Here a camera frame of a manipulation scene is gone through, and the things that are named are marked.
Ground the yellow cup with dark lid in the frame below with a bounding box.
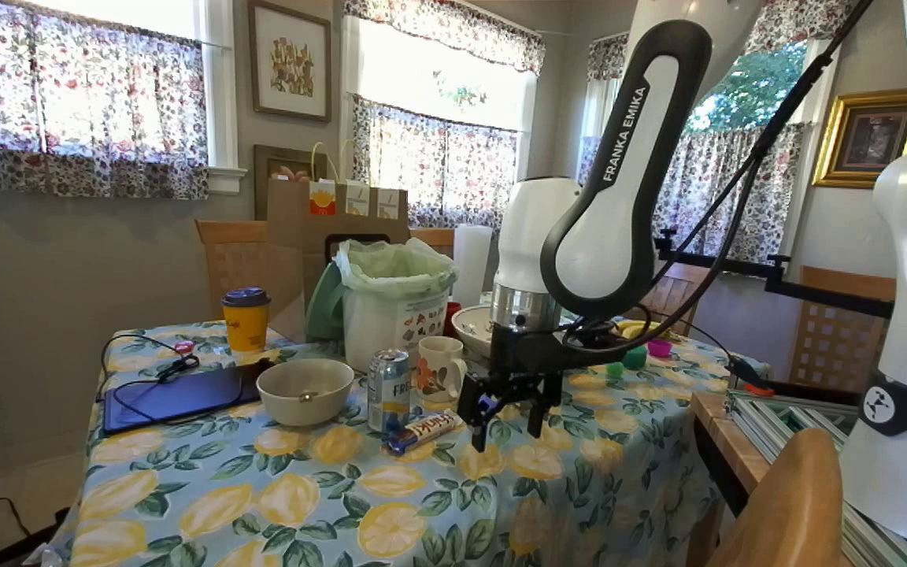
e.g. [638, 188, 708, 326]
[221, 287, 272, 353]

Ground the gold framed picture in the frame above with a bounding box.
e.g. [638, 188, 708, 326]
[812, 88, 907, 190]

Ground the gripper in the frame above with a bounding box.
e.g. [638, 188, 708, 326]
[457, 321, 572, 454]

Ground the window with floral curtains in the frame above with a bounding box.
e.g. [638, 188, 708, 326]
[0, 0, 248, 201]
[577, 0, 836, 265]
[339, 0, 546, 231]

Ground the silver drink can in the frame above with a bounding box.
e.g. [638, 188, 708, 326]
[367, 349, 413, 435]

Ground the brown paper bag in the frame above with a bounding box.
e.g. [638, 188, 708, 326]
[265, 142, 412, 344]

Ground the dark blue tablet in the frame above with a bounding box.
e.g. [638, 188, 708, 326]
[102, 361, 272, 435]

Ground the mint green lid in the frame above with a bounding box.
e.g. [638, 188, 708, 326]
[305, 261, 346, 342]

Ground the banana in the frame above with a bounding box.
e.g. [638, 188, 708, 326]
[617, 319, 679, 341]

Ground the dark framed picture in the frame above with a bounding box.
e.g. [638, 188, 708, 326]
[254, 143, 330, 221]

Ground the white floral mug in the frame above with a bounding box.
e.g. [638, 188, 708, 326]
[416, 335, 468, 404]

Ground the black and orange clamp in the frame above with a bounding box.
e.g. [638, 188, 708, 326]
[725, 354, 776, 398]

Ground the framed flower picture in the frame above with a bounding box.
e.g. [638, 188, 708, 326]
[247, 0, 333, 124]

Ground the wooden chair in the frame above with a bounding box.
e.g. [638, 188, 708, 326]
[409, 227, 456, 259]
[641, 262, 713, 338]
[787, 265, 897, 393]
[194, 218, 306, 321]
[707, 428, 846, 567]

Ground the white paper towel roll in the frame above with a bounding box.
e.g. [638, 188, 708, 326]
[451, 224, 494, 309]

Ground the white bin with green bag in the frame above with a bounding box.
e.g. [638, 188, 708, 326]
[333, 238, 459, 374]

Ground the candy bar in wrapper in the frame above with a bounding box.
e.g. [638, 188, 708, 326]
[385, 408, 465, 456]

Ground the cream bowl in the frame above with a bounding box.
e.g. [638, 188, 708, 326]
[255, 358, 355, 428]

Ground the lemon print tablecloth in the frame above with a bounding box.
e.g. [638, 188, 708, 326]
[48, 319, 771, 567]

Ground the white bowl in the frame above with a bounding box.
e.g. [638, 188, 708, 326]
[452, 305, 504, 360]

